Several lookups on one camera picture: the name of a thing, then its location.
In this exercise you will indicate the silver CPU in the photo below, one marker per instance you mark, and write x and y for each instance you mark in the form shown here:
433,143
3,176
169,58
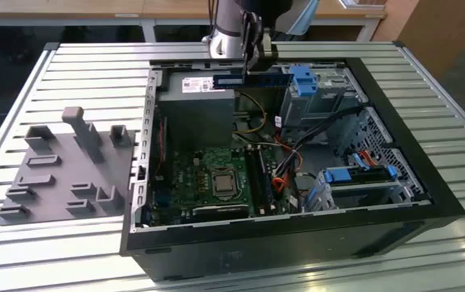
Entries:
224,183

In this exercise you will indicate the dark RAM stick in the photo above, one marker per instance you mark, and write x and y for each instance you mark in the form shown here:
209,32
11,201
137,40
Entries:
265,182

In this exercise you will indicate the green motherboard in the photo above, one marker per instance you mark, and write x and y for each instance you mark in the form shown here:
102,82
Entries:
186,170

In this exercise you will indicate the grey metal disk bay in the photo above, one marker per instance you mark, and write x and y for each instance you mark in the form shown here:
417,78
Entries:
361,194

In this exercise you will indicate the black RAM slot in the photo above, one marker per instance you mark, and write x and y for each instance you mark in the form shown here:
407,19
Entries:
254,179

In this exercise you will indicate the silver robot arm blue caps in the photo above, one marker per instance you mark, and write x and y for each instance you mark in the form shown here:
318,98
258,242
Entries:
228,33

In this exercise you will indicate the black open PC case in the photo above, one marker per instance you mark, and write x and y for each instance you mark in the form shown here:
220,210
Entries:
256,249

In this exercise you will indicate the wooden desk white frame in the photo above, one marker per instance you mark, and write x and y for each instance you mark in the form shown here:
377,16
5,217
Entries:
93,7

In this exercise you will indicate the wooden cabinet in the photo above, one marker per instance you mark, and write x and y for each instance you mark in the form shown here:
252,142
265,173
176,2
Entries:
430,30

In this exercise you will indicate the grey metal drive cage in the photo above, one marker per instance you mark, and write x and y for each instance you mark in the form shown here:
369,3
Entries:
317,106

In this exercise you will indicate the blue plastic drive latch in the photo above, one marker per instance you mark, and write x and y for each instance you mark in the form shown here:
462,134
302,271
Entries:
302,80

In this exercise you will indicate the hard disk in blue carrier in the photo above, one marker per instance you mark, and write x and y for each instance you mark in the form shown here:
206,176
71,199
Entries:
337,176

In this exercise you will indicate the grey power supply unit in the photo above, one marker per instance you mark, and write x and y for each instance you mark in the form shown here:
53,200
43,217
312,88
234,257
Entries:
194,115

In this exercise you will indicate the blue RAM stick white label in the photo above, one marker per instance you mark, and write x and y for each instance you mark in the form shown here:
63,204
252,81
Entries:
229,81

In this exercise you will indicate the grey plastic parts rack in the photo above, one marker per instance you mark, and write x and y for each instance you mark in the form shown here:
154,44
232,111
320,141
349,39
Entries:
61,170

